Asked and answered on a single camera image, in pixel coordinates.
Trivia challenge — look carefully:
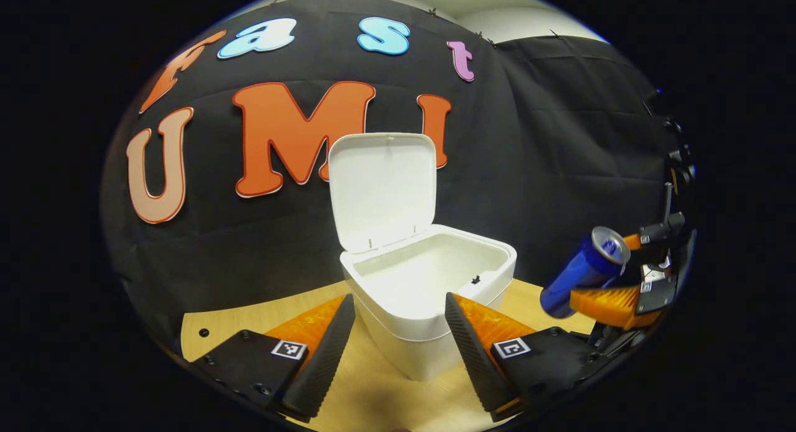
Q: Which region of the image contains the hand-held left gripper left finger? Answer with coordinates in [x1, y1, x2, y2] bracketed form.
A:
[193, 293, 357, 421]

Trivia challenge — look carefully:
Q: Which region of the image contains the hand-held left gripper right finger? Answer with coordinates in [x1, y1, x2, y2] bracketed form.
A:
[444, 292, 599, 421]

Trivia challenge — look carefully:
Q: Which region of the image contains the blue pop can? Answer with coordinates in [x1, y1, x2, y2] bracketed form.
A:
[539, 226, 632, 319]

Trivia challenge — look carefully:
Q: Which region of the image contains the white desktop garbage bin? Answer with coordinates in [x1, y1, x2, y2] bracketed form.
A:
[328, 132, 518, 382]

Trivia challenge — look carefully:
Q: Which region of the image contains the wooden desktop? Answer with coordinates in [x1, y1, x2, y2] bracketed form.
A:
[180, 278, 598, 432]

